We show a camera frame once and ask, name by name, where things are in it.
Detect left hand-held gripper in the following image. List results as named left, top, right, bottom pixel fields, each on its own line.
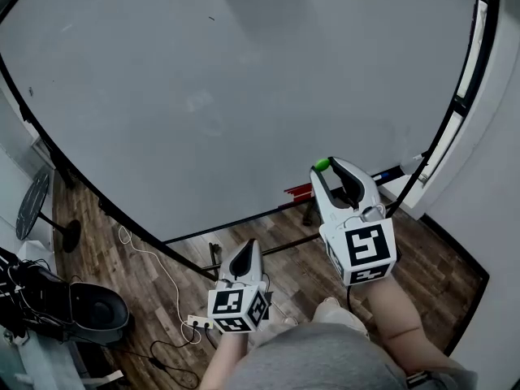
left=206, top=238, right=272, bottom=334

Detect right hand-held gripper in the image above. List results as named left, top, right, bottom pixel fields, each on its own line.
left=309, top=156, right=398, bottom=288

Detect person's right forearm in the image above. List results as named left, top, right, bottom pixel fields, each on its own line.
left=364, top=276, right=449, bottom=376

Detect person's left forearm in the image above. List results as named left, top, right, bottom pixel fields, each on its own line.
left=198, top=331, right=245, bottom=390

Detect red plastic board accessory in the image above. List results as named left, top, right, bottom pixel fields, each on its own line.
left=284, top=182, right=316, bottom=204

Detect white power strip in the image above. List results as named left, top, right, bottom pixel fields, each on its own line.
left=187, top=314, right=215, bottom=330

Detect clear plastic pen holder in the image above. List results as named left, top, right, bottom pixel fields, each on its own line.
left=399, top=151, right=426, bottom=176

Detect person's beige trousers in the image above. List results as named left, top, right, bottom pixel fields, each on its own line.
left=259, top=297, right=371, bottom=341

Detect person's grey shirt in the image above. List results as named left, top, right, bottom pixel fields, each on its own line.
left=226, top=322, right=480, bottom=390

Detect whiteboard on black stand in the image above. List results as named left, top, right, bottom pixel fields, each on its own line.
left=0, top=0, right=503, bottom=284

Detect black-framed window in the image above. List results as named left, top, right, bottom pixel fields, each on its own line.
left=422, top=0, right=492, bottom=187

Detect white low table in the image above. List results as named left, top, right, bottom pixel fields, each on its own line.
left=0, top=327, right=125, bottom=390

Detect black white-striped bag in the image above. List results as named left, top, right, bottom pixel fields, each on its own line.
left=0, top=245, right=26, bottom=341

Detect white power cable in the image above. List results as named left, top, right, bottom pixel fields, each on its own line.
left=117, top=225, right=205, bottom=345

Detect black floor cable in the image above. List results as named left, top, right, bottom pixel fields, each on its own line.
left=149, top=326, right=203, bottom=390

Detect black white striped strap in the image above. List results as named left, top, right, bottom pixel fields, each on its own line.
left=405, top=370, right=434, bottom=388

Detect round dark pedestal table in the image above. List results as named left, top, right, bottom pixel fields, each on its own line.
left=15, top=171, right=82, bottom=254

